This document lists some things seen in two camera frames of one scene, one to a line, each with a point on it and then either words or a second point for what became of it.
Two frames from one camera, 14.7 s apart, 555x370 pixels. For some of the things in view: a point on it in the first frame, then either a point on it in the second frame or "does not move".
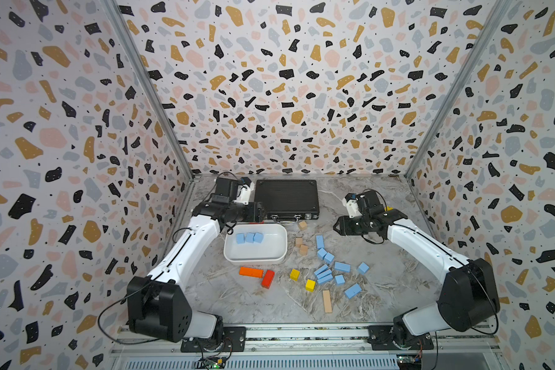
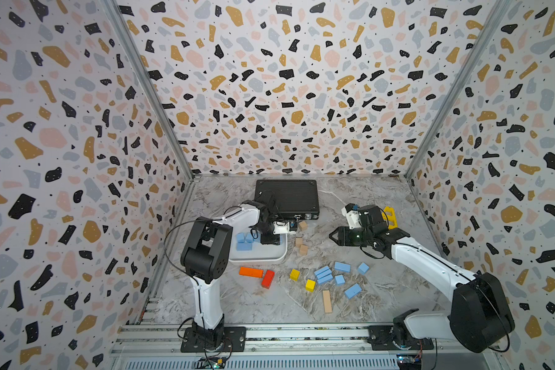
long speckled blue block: x=320 y=241 to x=244 y=247
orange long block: x=251 y=272 does not move
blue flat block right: x=342 y=267 does not move
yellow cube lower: x=310 y=285 does not move
